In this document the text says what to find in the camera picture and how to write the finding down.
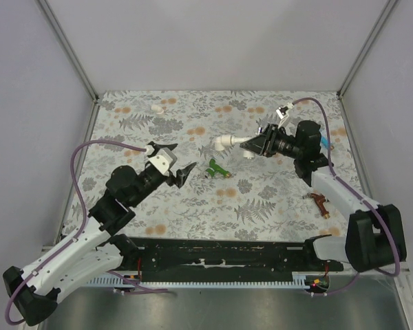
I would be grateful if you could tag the brown faucet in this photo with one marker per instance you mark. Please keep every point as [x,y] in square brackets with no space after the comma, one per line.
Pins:
[319,201]

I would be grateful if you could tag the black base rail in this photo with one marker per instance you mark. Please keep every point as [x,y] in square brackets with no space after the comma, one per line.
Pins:
[209,261]

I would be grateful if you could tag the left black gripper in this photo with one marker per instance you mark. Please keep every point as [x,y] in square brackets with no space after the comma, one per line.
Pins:
[182,175]

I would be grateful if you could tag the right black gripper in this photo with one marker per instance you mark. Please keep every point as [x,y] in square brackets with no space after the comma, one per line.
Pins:
[263,144]

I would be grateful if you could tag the green faucet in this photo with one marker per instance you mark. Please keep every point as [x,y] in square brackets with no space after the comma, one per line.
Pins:
[215,169]

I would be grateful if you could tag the blue faucet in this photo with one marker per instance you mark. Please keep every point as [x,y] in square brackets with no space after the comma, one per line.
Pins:
[327,145]

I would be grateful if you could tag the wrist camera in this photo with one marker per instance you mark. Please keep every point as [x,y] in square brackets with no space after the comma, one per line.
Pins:
[163,161]
[283,113]

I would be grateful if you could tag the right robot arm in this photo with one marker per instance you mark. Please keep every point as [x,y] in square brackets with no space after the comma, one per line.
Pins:
[374,237]

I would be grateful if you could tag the white chrome faucet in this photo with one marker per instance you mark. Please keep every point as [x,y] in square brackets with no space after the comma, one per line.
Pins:
[241,142]

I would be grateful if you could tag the white pipe elbow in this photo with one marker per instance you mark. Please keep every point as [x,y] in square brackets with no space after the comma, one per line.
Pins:
[157,109]

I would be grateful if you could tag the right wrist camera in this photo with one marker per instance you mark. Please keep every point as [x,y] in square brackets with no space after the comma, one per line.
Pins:
[283,113]

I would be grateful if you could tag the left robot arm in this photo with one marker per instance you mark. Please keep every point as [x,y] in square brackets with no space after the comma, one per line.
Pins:
[96,246]

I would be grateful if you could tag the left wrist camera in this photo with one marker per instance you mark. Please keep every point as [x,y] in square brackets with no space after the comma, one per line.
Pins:
[163,161]

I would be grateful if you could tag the floral table mat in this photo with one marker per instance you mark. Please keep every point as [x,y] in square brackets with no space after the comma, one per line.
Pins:
[261,201]

